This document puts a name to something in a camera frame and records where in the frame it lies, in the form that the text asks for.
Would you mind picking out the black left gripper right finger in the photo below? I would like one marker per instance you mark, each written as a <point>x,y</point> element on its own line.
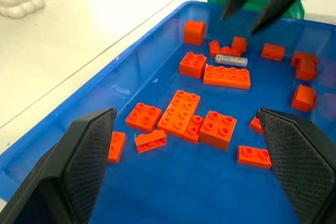
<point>299,161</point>

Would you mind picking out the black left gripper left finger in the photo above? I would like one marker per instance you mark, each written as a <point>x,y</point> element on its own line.
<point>78,166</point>

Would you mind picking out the blue plastic bin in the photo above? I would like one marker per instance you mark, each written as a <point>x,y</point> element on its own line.
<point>183,182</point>

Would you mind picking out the orange two-stud brick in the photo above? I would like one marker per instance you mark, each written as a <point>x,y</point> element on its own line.
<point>194,129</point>
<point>273,51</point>
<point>253,156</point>
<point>117,146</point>

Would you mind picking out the small orange toy brick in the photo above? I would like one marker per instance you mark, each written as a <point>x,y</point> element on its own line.
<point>229,51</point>
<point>214,48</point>
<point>256,125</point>
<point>240,43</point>

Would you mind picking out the orange tipped-over brick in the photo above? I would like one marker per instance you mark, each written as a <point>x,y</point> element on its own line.
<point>305,66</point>
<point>151,141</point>
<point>303,98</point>

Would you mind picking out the silver cylindrical battery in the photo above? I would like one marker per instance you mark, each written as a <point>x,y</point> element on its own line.
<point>231,60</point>

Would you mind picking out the orange curved-top block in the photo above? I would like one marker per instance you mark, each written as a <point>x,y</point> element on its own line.
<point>194,33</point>

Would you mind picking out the orange four-stud brick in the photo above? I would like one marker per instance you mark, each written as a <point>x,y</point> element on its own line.
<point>192,64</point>
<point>218,130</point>
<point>143,117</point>

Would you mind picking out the orange eight-stud brick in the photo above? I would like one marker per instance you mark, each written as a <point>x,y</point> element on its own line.
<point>227,77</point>
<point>179,113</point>

